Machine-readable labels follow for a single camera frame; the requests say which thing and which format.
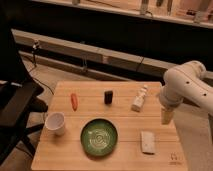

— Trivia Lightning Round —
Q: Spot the black eraser block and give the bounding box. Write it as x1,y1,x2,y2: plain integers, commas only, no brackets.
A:
104,90,113,104

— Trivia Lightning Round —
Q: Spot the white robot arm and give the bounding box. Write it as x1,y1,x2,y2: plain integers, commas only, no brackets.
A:
159,61,213,124

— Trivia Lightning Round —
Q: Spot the white sponge block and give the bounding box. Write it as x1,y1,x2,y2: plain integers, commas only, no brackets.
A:
141,131,155,154

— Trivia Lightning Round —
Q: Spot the white small bottle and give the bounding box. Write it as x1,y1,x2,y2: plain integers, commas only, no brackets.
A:
131,85,148,112

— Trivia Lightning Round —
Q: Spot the green plate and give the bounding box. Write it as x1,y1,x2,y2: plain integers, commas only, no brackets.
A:
80,118,118,157

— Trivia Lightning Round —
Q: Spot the orange carrot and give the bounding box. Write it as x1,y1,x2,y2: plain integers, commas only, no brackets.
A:
71,93,78,111

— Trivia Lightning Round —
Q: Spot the white cup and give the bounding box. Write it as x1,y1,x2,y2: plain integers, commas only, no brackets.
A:
45,112,66,136

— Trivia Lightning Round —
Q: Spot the black office chair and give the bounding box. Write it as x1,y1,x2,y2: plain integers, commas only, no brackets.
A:
0,6,48,166

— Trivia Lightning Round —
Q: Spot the black floor cable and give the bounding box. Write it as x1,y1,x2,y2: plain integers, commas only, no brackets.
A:
20,54,55,96

